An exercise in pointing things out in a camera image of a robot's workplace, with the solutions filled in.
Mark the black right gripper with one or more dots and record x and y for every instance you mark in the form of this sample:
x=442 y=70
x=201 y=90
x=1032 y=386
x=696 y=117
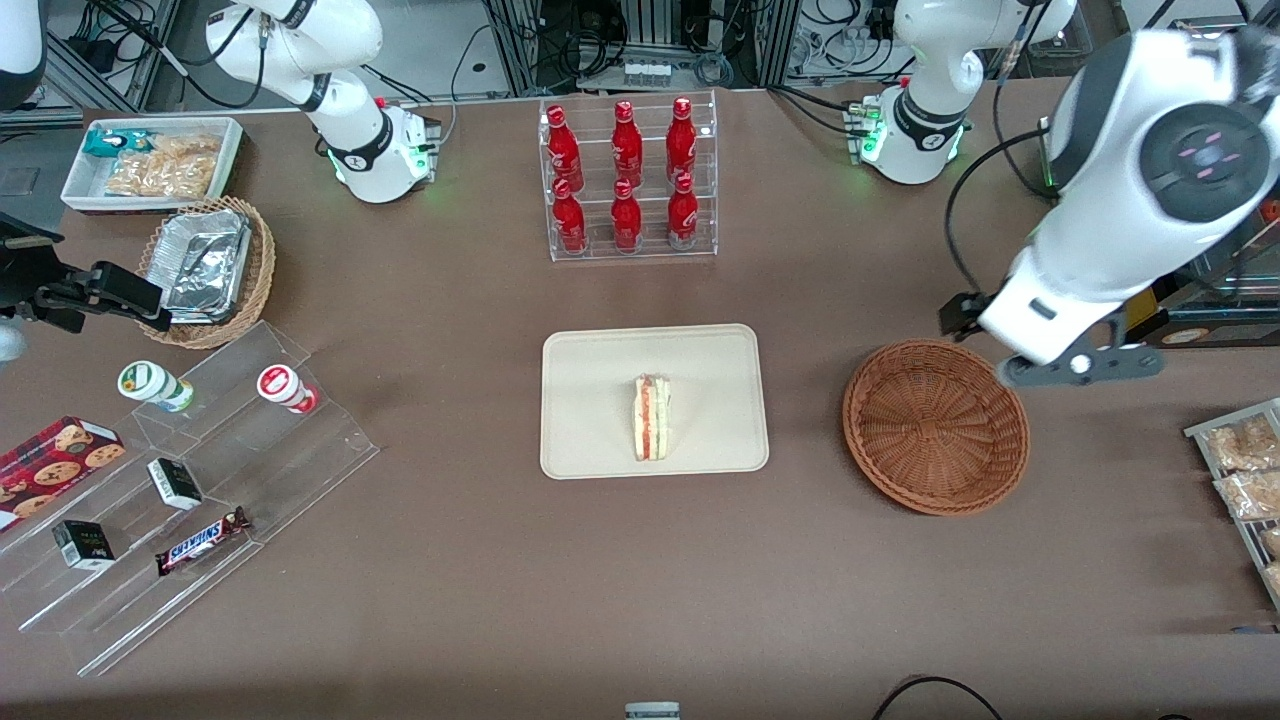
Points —
x=22 y=280

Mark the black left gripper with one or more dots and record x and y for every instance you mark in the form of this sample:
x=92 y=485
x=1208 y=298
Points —
x=958 y=314

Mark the triangular sandwich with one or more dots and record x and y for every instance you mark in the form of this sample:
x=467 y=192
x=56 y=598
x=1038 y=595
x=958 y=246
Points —
x=652 y=420

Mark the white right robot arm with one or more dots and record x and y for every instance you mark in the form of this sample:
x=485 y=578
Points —
x=300 y=40

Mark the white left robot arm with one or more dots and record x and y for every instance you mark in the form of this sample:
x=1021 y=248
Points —
x=1110 y=230

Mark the round brown wicker basket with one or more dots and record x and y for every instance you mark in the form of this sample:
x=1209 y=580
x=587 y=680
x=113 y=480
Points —
x=935 y=430

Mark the light tan wicker basket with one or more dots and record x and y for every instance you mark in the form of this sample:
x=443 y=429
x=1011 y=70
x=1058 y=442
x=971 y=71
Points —
x=262 y=260

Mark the grey tray of snack bags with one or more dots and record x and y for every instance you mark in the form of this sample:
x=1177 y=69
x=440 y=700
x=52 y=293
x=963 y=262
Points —
x=1205 y=432

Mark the beige rectangular tray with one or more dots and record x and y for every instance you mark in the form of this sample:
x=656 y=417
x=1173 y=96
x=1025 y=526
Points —
x=600 y=400

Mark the stacked aluminium foil trays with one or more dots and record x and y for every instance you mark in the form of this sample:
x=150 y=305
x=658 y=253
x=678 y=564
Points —
x=205 y=265

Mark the green lidded yogurt cup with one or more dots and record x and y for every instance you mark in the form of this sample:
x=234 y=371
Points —
x=150 y=384

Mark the white rectangular snack bin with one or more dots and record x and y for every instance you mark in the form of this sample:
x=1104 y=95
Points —
x=85 y=185

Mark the clear bag of crackers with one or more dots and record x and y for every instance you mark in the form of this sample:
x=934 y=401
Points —
x=165 y=172

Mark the red lidded yogurt cup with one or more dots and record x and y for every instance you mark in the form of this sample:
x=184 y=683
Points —
x=282 y=386

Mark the teal snack packet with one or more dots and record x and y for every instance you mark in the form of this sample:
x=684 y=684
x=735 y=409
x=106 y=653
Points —
x=110 y=142

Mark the small black white box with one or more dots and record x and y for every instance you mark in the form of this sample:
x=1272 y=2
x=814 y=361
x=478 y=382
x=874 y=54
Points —
x=175 y=484
x=83 y=545

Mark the red cookie box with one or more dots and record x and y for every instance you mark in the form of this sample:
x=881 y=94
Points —
x=55 y=465

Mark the clear acrylic stepped stand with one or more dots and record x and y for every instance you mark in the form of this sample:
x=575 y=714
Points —
x=290 y=470

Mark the Snickers chocolate bar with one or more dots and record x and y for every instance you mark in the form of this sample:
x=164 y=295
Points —
x=203 y=540

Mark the red soda bottle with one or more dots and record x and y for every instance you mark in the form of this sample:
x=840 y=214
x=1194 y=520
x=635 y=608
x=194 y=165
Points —
x=627 y=150
x=683 y=218
x=564 y=150
x=626 y=222
x=681 y=145
x=570 y=225

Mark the clear bag of snacks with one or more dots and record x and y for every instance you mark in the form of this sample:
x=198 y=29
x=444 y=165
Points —
x=1255 y=495
x=1245 y=442

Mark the red sausage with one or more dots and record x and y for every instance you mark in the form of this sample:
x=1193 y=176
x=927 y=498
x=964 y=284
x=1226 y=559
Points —
x=1273 y=210

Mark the clear acrylic bottle rack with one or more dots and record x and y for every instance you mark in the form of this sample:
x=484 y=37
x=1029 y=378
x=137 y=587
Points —
x=655 y=150

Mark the white power strip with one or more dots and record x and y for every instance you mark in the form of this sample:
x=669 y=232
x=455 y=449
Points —
x=647 y=74

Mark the small grey device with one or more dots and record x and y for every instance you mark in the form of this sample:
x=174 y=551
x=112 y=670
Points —
x=652 y=712

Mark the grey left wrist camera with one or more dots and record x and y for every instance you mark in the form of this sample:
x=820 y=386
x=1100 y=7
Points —
x=1050 y=370

